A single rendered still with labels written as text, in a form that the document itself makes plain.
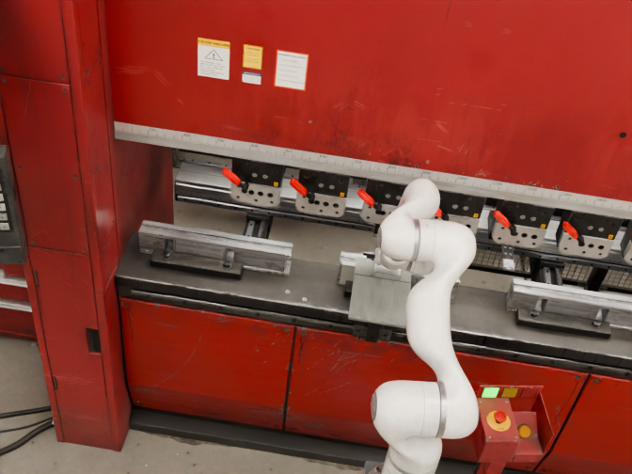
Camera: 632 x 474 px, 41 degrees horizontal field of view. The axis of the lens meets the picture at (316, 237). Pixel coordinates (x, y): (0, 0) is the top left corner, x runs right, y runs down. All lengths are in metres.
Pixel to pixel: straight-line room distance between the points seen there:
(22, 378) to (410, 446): 2.11
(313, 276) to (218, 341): 0.40
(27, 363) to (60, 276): 1.07
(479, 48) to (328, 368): 1.25
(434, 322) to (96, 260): 1.14
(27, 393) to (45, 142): 1.50
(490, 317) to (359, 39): 1.06
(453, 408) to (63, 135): 1.23
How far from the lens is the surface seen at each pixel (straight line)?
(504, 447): 2.68
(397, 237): 1.94
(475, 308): 2.83
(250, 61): 2.31
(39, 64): 2.24
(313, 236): 4.24
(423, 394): 1.86
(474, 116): 2.34
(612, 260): 3.10
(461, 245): 1.96
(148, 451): 3.42
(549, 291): 2.84
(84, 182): 2.43
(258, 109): 2.38
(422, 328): 1.89
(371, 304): 2.58
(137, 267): 2.82
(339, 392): 3.04
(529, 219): 2.57
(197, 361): 3.03
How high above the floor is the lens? 2.88
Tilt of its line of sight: 43 degrees down
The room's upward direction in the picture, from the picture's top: 8 degrees clockwise
